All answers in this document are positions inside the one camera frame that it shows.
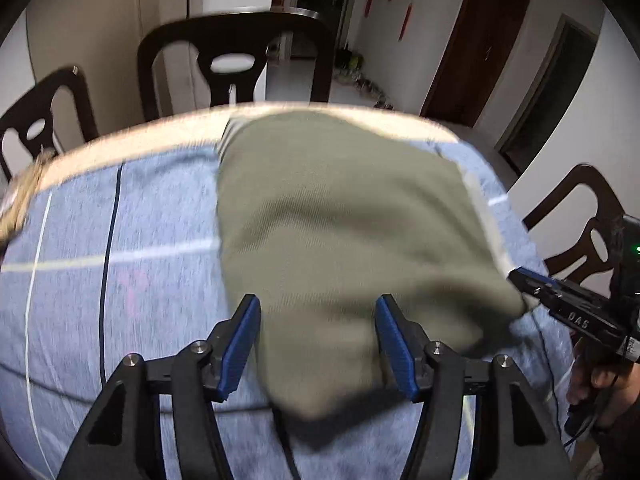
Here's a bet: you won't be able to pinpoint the green plants by wall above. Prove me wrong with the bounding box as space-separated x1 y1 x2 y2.
332 47 396 111

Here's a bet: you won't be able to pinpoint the olive and white striped sweater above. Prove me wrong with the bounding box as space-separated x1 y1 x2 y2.
215 110 538 421

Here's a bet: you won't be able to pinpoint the person's right hand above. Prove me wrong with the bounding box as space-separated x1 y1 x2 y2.
567 347 640 428

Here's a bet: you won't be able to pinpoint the dark grey framed door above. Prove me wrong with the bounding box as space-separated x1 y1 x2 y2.
495 12 601 176

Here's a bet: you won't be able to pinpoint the dark wooden chair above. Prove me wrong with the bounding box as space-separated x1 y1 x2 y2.
0 65 101 183
520 162 631 286
136 9 335 123

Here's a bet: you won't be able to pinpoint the blue striped blanket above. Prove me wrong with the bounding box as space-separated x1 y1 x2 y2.
0 137 576 480

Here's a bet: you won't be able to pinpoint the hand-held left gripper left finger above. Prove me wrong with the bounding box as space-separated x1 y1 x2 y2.
57 294 262 480

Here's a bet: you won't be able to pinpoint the person's right forearm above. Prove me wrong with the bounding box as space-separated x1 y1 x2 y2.
592 395 640 480

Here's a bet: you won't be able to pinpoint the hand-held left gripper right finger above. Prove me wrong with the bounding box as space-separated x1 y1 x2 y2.
375 294 576 480

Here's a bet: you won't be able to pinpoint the dark brown door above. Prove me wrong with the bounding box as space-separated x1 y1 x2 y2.
420 0 533 128

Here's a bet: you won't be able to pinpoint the brown patterned cloth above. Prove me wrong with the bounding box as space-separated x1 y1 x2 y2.
0 150 57 252

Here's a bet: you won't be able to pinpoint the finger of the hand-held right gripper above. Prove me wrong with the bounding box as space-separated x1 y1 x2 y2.
512 280 558 312
506 266 563 291

